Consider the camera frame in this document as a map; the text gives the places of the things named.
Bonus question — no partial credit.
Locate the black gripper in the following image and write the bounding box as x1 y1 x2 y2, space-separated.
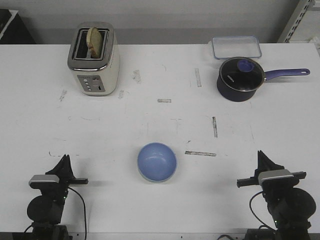
39 154 88 200
236 150 307 199

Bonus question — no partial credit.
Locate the green bowl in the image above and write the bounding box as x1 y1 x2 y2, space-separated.
137 159 178 183

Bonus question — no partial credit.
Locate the blue bowl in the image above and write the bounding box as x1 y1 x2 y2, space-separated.
137 142 178 183

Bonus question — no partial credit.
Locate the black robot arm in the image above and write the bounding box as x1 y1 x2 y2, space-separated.
21 154 89 240
236 150 316 240

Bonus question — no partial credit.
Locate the dark blue saucepan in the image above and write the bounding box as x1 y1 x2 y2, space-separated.
216 56 311 102

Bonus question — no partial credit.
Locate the glass lid with blue knob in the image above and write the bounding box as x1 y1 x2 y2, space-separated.
219 57 265 92

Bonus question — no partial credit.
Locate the clear plastic food container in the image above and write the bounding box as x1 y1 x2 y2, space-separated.
209 35 262 60

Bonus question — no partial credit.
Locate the cream two-slot toaster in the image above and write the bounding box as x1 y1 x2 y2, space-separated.
67 21 120 96

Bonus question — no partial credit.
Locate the toast bread slice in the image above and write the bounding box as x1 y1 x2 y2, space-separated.
86 27 103 59

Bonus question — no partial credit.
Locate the grey metal shelf upright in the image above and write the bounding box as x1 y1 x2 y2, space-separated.
277 0 316 43

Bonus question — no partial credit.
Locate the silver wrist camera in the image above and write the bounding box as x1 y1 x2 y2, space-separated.
28 174 60 189
258 169 294 186

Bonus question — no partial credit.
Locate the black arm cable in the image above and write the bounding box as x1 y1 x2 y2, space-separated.
66 186 88 240
249 191 273 229

